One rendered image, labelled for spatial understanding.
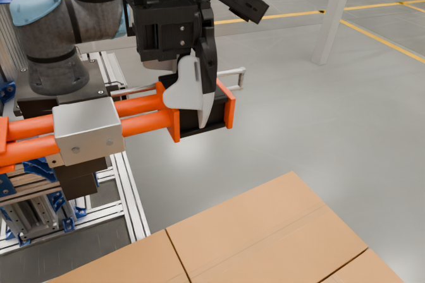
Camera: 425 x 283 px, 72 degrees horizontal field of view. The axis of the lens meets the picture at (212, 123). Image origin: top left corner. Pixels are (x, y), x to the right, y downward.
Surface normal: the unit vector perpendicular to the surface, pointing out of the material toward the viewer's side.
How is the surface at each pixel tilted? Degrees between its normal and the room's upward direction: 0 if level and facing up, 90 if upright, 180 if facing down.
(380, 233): 0
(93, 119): 0
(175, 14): 90
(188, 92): 70
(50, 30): 90
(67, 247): 0
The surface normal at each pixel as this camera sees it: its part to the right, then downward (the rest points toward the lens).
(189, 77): 0.40, 0.29
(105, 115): 0.05, -0.78
